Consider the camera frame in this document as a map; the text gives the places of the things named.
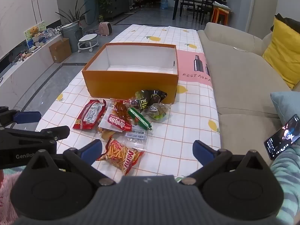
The group of small toys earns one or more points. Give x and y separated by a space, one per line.
48 36

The white round wheeled stool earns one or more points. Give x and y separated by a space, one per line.
88 42

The pink fluffy rug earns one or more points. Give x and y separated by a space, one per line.
7 189

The small pink heater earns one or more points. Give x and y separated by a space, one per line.
105 28

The person's striped clothing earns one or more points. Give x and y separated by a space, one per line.
287 180

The black smartphone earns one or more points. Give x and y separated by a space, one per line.
282 138

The brown cardboard carton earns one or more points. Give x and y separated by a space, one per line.
59 50

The grey trash bin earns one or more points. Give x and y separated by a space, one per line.
70 36

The pale blue snack ball packet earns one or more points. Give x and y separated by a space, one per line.
136 134

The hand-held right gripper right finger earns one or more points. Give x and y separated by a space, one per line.
202 150

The clear packet with brown meat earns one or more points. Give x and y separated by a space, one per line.
120 110

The dark drawer cabinet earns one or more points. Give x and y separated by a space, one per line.
118 0

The orange stick snack packet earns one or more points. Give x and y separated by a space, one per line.
119 155

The yellow teddy bear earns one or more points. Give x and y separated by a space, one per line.
34 31

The papers on stool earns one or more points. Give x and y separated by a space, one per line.
221 5

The dark brown cushion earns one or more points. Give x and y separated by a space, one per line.
290 23

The yellow cushion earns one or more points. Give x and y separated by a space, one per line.
281 51

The green sausage packet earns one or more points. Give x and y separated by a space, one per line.
139 118

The light blue cushion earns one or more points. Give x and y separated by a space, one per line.
286 105

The white low cabinet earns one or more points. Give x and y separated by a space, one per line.
21 68

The blue water jug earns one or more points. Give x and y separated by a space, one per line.
164 3

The red printed snack packet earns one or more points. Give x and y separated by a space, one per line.
90 114

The beige sofa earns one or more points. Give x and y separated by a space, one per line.
239 86

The orange cardboard box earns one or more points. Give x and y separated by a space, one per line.
129 84

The spiky potted plant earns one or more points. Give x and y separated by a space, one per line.
72 13

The orange stool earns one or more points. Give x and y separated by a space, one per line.
219 16

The dark snack packet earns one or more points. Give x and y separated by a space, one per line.
150 97

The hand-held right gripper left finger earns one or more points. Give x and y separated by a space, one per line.
92 148

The small yellowish snack packet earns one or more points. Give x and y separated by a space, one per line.
107 134

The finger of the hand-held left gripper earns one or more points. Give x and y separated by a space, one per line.
51 133
27 117

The white packet with red label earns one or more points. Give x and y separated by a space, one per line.
116 123

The clear packet with green candies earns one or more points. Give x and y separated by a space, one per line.
158 112

